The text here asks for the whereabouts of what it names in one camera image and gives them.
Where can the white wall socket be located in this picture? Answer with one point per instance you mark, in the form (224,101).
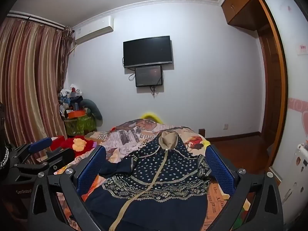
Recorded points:
(225,126)

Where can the small black wall monitor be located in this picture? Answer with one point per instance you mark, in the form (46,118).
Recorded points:
(148,76)

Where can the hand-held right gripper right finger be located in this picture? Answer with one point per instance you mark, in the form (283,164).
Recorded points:
(220,170)

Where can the wooden bed post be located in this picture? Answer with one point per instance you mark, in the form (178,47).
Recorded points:
(202,132)

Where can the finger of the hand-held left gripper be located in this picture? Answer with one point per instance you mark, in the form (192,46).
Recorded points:
(60,157)
(39,144)

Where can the grey plush pillow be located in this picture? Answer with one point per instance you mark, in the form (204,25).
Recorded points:
(95,110)

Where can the orange box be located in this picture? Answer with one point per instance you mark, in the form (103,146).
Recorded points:
(77,113)

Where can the wooden overhead cabinet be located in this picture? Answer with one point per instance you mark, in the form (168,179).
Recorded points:
(240,7)

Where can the green patterned box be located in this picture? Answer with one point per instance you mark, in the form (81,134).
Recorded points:
(81,125)

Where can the pile of clothes and bags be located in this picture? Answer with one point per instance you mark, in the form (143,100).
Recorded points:
(68,98)

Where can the wooden door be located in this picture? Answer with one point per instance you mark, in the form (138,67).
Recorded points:
(270,89)

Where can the green cloth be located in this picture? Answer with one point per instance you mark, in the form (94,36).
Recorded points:
(240,222)

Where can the striped brown curtain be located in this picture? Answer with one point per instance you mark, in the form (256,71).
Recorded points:
(31,77)

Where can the white air conditioner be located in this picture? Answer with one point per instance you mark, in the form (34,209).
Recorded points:
(93,30)

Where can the red plush toy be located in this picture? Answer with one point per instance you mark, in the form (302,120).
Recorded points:
(79,144)

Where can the pink wall sticker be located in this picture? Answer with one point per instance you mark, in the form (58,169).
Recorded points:
(298,105)

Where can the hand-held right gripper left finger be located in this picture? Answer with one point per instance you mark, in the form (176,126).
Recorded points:
(91,169)

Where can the navy patterned hooded jacket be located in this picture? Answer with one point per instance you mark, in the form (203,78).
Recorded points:
(166,173)

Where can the yellow pillow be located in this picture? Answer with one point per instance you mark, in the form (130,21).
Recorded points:
(150,115)

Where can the bed with printed cover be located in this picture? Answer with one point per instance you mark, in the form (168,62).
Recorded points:
(130,137)

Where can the white board with stickers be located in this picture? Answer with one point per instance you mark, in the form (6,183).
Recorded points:
(302,151)

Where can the black wall television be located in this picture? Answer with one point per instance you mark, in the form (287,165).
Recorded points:
(148,51)

